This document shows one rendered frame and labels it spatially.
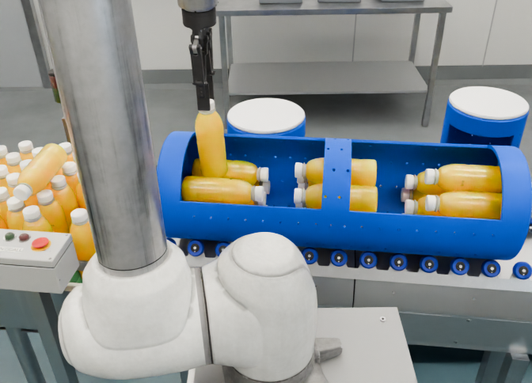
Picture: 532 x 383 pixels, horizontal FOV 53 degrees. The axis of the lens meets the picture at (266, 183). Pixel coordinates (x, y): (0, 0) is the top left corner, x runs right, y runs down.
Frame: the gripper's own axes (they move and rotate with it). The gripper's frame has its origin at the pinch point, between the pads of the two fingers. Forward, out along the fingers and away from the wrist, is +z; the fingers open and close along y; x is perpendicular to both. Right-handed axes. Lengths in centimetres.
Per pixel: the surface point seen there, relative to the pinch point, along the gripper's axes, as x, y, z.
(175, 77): 109, 320, 129
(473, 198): -65, -7, 21
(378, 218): -42, -15, 23
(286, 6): 4, 251, 46
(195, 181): 2.7, -7.0, 21.0
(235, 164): -5.7, 3.8, 21.8
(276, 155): -15.8, 12.4, 23.5
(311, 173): -26.3, -3.0, 19.3
